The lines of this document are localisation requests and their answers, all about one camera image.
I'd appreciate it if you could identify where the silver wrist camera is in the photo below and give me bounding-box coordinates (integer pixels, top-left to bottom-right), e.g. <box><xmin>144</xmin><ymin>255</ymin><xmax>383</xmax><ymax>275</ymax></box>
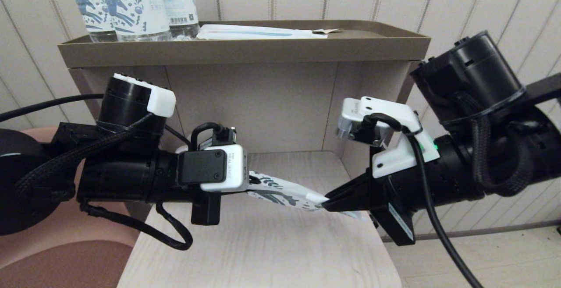
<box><xmin>337</xmin><ymin>98</ymin><xmax>393</xmax><ymax>147</ymax></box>
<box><xmin>178</xmin><ymin>144</ymin><xmax>249</xmax><ymax>193</ymax></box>

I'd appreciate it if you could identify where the white packet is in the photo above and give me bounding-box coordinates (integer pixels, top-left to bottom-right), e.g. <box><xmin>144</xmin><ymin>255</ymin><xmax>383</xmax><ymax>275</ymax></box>
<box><xmin>196</xmin><ymin>24</ymin><xmax>328</xmax><ymax>40</ymax></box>

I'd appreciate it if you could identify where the pink upholstered chair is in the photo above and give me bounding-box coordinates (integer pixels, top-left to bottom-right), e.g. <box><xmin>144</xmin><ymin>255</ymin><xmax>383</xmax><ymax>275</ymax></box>
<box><xmin>0</xmin><ymin>126</ymin><xmax>155</xmax><ymax>288</ymax></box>

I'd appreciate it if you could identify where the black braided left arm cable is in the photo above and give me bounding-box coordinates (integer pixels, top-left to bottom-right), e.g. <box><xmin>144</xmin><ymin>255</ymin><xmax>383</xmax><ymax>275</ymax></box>
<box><xmin>13</xmin><ymin>113</ymin><xmax>194</xmax><ymax>252</ymax></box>

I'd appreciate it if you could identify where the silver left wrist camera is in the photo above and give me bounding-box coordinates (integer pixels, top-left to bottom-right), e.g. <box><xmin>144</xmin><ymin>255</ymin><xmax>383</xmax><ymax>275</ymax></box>
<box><xmin>178</xmin><ymin>144</ymin><xmax>249</xmax><ymax>193</ymax></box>

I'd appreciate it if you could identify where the black left camera cable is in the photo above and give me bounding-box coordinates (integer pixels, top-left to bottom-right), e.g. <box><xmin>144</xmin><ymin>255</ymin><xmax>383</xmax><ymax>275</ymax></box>
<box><xmin>190</xmin><ymin>122</ymin><xmax>238</xmax><ymax>151</ymax></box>

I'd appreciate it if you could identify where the barcode label water bottle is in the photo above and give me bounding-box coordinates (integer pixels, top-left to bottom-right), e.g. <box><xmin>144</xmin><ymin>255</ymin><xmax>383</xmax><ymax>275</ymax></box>
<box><xmin>157</xmin><ymin>0</ymin><xmax>200</xmax><ymax>40</ymax></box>

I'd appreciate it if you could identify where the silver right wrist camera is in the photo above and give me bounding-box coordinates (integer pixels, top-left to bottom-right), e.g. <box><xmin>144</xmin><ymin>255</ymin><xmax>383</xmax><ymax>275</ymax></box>
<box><xmin>337</xmin><ymin>98</ymin><xmax>393</xmax><ymax>147</ymax></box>

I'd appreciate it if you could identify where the white horse-print zipper pouch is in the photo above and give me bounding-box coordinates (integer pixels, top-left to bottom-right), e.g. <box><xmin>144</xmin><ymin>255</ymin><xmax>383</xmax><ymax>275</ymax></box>
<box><xmin>248</xmin><ymin>171</ymin><xmax>365</xmax><ymax>221</ymax></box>

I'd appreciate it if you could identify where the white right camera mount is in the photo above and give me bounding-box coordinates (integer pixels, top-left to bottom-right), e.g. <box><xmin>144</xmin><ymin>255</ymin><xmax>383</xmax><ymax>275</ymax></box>
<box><xmin>359</xmin><ymin>96</ymin><xmax>440</xmax><ymax>179</ymax></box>

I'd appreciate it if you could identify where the horse label water bottle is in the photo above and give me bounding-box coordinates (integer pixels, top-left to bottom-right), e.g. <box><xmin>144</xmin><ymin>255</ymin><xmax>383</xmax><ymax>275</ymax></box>
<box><xmin>66</xmin><ymin>0</ymin><xmax>118</xmax><ymax>43</ymax></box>
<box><xmin>93</xmin><ymin>0</ymin><xmax>172</xmax><ymax>42</ymax></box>

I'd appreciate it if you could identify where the brown desk shelf unit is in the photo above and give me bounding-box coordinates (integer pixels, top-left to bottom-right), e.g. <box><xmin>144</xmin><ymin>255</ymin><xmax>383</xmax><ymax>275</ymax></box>
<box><xmin>57</xmin><ymin>20</ymin><xmax>433</xmax><ymax>183</ymax></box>

